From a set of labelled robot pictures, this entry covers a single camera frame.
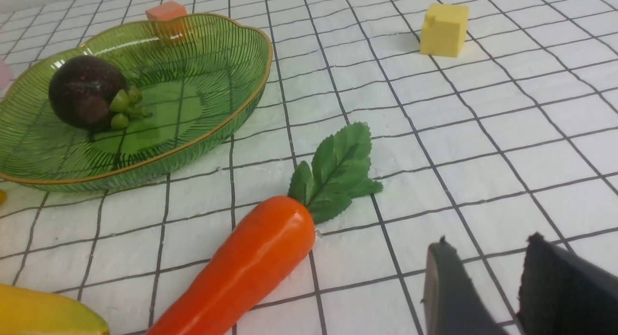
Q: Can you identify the white grid tablecloth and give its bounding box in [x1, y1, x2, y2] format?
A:
[1, 0, 618, 335]

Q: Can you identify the pink foam cube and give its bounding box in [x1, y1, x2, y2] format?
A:
[0, 59, 14, 92]

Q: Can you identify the orange foam cube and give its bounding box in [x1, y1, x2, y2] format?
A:
[145, 0, 188, 21]

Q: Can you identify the orange toy carrot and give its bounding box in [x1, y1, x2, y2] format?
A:
[147, 122, 383, 335]

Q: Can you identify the dark purple toy mangosteen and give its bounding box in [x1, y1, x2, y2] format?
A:
[48, 55, 152, 133]

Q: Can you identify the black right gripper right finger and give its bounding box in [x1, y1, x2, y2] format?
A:
[517, 233, 618, 335]

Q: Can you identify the yellow foam cube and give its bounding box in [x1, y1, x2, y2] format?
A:
[420, 3, 469, 57]

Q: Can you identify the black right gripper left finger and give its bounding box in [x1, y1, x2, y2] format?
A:
[422, 236, 507, 335]

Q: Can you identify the green glass leaf plate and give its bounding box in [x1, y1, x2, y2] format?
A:
[1, 13, 272, 192]

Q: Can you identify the yellow toy banana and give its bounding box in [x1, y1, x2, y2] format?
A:
[0, 284, 110, 335]

